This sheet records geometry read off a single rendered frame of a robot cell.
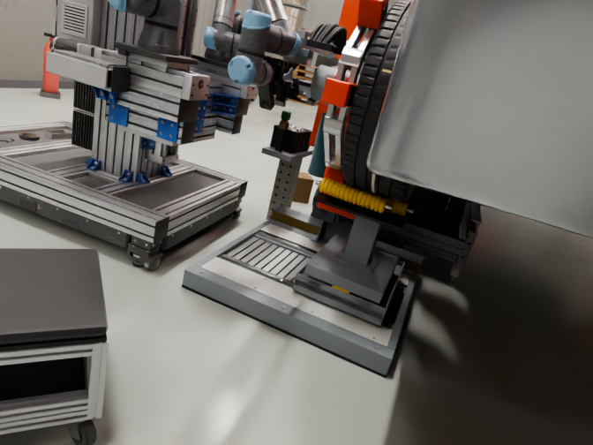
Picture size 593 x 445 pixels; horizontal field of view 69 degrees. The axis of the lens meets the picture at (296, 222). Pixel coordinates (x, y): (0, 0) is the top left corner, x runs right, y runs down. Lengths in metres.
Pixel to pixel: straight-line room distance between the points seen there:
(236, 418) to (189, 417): 0.13
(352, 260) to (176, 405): 0.85
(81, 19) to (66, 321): 1.45
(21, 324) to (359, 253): 1.17
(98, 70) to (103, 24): 0.43
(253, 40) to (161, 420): 1.02
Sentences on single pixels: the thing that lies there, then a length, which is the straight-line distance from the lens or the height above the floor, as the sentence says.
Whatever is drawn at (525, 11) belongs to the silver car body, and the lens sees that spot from 0.66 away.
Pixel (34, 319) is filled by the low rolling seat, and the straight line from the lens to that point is 0.99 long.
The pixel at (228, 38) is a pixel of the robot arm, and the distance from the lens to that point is 1.75.
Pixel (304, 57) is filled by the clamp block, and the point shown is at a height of 0.92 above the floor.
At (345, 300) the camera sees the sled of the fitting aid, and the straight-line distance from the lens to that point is 1.64.
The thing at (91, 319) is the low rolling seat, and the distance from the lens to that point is 0.99.
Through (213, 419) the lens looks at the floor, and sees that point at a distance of 1.27.
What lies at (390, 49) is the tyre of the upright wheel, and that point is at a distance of 1.36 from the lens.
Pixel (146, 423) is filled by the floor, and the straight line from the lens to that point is 1.25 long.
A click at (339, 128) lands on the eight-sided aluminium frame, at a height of 0.74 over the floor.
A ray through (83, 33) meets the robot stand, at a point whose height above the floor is 0.80.
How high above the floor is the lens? 0.92
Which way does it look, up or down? 20 degrees down
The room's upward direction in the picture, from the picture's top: 14 degrees clockwise
